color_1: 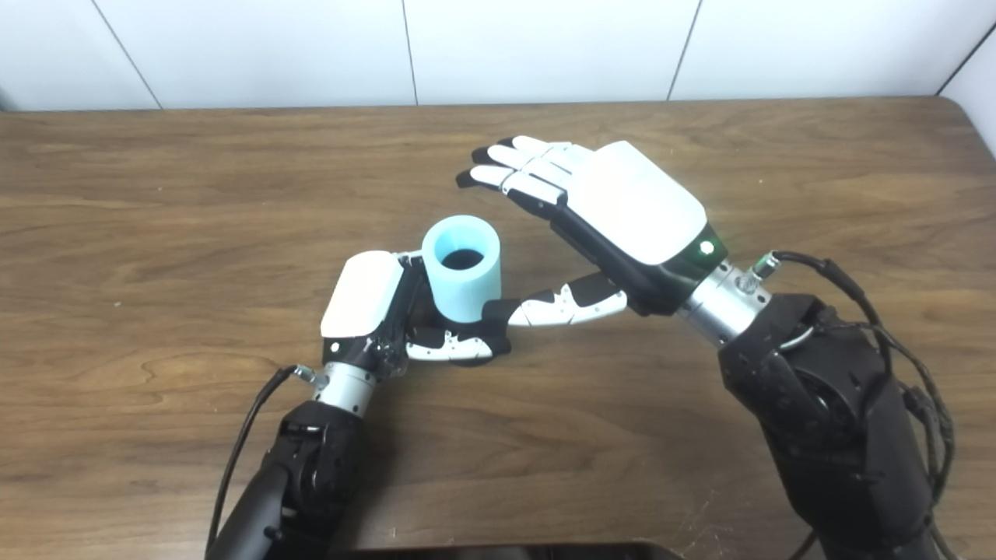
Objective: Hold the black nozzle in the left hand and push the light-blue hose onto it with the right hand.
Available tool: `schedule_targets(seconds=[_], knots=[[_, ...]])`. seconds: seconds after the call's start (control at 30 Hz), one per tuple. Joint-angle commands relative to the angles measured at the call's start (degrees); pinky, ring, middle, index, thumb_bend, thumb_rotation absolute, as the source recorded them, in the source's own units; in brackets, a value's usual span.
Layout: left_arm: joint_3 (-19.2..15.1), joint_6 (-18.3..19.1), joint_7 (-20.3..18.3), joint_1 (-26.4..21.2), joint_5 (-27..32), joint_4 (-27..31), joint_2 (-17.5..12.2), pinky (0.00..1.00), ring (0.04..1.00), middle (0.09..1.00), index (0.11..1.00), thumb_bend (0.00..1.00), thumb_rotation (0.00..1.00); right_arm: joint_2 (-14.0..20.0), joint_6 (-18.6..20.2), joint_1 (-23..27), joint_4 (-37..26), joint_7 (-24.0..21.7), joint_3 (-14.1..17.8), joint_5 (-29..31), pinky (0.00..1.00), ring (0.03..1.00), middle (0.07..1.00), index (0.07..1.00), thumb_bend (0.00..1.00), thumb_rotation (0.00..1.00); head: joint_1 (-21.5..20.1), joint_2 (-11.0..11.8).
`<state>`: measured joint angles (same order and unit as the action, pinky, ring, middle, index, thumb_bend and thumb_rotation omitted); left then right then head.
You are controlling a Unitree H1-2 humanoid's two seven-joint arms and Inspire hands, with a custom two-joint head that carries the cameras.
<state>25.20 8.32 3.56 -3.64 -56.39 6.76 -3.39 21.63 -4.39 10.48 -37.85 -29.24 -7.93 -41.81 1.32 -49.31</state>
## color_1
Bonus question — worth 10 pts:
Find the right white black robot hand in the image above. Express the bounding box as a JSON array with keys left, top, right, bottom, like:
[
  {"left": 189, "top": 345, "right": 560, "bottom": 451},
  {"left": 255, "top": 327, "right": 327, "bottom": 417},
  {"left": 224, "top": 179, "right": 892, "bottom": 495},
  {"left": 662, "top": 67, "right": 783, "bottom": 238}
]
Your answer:
[{"left": 455, "top": 136, "right": 730, "bottom": 327}]

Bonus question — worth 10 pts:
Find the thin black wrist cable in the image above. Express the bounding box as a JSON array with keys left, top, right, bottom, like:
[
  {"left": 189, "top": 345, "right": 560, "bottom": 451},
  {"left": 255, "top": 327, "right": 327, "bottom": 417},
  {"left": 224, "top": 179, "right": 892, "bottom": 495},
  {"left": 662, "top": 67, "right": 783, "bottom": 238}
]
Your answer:
[{"left": 204, "top": 364, "right": 328, "bottom": 560}]

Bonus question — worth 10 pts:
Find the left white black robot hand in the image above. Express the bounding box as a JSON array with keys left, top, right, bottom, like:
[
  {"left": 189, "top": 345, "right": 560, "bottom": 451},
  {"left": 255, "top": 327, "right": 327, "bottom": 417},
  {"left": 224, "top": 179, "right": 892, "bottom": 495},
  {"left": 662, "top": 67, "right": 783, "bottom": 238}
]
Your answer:
[{"left": 320, "top": 250, "right": 513, "bottom": 380}]

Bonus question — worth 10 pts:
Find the light-blue short hose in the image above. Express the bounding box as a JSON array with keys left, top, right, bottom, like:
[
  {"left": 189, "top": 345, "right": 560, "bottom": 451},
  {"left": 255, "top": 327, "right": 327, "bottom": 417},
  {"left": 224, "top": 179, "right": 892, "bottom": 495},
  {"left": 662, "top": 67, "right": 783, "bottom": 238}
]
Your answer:
[{"left": 421, "top": 215, "right": 503, "bottom": 324}]

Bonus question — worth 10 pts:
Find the black funnel-shaped nozzle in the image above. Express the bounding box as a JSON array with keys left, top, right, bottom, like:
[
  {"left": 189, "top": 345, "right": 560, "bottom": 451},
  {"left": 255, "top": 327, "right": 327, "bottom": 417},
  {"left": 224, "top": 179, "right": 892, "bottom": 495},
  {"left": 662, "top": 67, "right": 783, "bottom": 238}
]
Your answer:
[{"left": 409, "top": 257, "right": 510, "bottom": 367}]

